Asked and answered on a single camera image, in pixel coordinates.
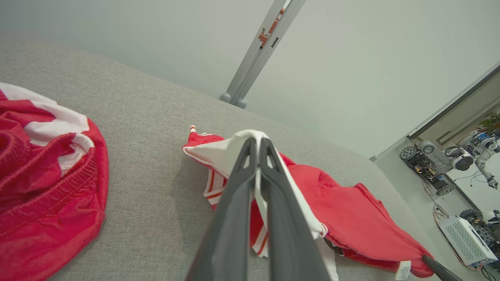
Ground red label strip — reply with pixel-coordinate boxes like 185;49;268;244
258;8;285;49

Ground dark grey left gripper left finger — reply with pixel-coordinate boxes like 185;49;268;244
187;137;258;281

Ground red floor cables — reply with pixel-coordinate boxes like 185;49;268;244
432;205;485;272

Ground wheeled robot with black tyres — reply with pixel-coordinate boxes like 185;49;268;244
460;209;500;270

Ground red jersey with number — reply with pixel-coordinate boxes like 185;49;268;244
182;125;435;281

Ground white perforated box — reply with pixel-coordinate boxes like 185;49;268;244
438;217;498;267

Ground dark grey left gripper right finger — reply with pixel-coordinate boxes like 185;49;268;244
259;138;332;281

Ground green potted plant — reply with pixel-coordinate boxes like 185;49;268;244
479;112;500;132

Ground red shorts with white stripes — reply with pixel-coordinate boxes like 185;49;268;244
0;82;109;281

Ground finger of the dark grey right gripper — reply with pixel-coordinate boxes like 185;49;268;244
421;254;463;281

